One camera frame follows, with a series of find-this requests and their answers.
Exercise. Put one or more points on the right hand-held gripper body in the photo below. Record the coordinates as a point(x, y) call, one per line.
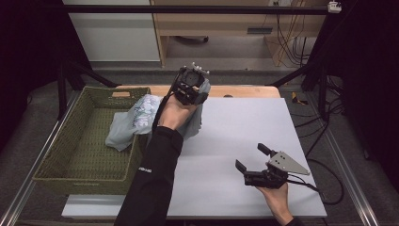
point(276, 172)

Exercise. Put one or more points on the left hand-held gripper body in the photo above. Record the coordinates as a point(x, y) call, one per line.
point(189, 84)

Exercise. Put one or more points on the light grey printed garment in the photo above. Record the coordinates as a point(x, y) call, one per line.
point(142, 116)

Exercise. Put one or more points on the green woven basket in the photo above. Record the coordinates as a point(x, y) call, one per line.
point(92, 140)

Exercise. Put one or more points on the person's right hand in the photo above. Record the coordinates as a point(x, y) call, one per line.
point(277, 201)

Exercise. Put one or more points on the person's left hand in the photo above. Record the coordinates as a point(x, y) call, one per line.
point(175, 114)

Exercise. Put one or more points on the white table mat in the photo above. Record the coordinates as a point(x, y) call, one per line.
point(238, 150)

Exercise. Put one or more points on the yellow black tape piece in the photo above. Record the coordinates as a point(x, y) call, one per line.
point(298, 99)

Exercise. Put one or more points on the wooden desk with drawer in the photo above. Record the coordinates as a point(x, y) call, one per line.
point(232, 25)

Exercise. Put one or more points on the white cabinet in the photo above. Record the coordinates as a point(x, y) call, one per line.
point(114, 33)

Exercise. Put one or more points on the white clamp device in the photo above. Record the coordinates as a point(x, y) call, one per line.
point(334, 6)

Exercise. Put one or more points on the black metal frame bar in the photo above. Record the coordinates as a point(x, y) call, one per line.
point(194, 9)

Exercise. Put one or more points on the black frame leg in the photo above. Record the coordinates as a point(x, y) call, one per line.
point(75, 81)
point(309, 78)

